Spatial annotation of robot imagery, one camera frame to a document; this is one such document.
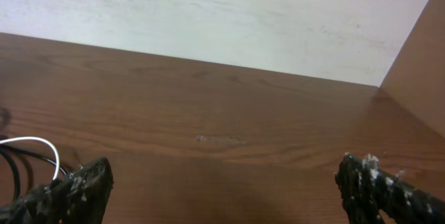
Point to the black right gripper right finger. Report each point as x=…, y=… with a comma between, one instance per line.
x=367, y=191

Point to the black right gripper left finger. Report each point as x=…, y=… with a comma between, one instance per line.
x=81, y=197

